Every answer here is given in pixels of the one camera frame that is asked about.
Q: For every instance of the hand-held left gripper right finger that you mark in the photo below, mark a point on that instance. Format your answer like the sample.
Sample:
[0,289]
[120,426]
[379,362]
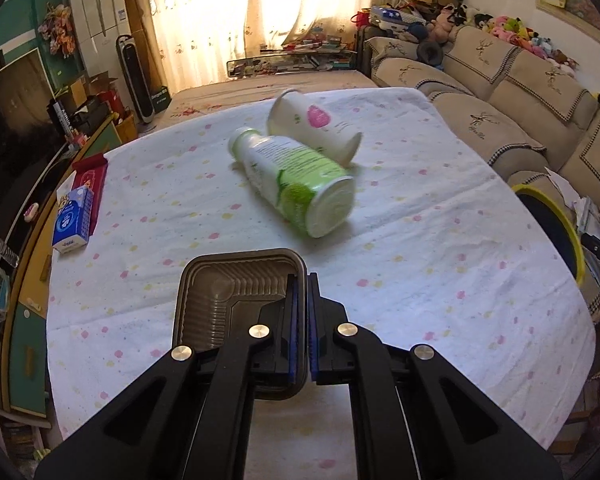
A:
[313,330]

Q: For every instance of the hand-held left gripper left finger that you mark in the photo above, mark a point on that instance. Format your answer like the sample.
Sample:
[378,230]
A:
[293,330]

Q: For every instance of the yellow rimmed trash bin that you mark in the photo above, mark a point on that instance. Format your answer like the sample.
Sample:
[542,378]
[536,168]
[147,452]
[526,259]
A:
[575,245]

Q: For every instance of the brown plastic tray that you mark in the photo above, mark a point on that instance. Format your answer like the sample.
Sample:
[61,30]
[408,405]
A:
[215,290]

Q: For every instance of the white papers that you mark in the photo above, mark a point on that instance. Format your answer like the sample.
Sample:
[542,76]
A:
[580,210]

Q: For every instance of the white green plastic bottle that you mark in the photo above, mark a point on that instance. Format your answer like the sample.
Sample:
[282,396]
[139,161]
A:
[290,180]

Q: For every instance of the beige sofa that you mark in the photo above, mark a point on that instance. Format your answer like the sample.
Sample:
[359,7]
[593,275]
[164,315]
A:
[480,125]

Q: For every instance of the white paper cup pink heart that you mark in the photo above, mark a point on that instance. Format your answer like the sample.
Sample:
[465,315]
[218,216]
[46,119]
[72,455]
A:
[310,120]

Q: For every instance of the blue tissue pack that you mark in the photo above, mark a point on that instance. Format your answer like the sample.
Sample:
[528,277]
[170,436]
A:
[72,220]

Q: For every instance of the pile of plush toys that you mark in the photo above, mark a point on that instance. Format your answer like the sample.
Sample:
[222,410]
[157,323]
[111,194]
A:
[505,27]

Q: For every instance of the flat red box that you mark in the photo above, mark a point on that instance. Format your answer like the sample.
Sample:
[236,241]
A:
[92,175]

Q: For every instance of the tan storage basket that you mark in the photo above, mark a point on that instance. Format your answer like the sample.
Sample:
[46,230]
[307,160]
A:
[126,127]

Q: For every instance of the yellow green TV cabinet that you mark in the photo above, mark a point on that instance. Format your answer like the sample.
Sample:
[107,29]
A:
[30,310]

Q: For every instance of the dark green box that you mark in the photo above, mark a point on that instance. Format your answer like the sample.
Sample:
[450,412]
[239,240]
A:
[162,100]

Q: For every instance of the dark round cushion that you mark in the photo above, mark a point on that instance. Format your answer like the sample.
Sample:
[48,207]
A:
[431,52]

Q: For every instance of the cluttered glass coffee table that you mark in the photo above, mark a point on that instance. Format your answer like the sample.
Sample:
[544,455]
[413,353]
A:
[290,60]

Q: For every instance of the small pink white toy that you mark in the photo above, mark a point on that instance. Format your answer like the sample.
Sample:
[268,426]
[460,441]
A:
[31,212]

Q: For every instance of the red canister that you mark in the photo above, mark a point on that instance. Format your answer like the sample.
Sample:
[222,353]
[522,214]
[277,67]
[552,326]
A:
[112,102]

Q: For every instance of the black tower fan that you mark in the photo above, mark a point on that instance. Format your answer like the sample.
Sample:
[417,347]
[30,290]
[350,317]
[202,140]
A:
[135,80]

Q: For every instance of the clear water bottle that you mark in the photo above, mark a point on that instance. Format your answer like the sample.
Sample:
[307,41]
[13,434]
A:
[5,252]

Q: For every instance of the black printer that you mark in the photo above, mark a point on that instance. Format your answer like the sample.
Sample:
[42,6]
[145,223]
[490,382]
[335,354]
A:
[86,111]

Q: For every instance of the open cardboard box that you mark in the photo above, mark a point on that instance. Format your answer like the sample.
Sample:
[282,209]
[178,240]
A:
[102,85]

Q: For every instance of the red bag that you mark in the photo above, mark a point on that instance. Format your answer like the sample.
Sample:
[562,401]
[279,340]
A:
[361,18]

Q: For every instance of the tall black box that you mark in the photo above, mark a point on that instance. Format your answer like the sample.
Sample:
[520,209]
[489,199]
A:
[60,117]

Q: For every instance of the blue white star print bag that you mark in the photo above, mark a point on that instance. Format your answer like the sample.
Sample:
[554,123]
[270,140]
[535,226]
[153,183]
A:
[397,17]

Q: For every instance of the closed brown cardboard box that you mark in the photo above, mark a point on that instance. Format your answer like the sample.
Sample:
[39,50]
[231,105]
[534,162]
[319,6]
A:
[74,94]

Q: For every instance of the cream embroidered curtains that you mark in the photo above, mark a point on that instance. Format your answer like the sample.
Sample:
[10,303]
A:
[205,10]

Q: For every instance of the curved black television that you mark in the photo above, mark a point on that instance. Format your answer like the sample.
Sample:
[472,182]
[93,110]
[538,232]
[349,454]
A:
[10,125]

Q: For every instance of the white standing air conditioner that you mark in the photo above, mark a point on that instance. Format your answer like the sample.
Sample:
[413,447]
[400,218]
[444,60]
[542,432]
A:
[100,10]

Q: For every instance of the artificial flower wall decoration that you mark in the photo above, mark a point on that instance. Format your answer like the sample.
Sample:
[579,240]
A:
[57,30]

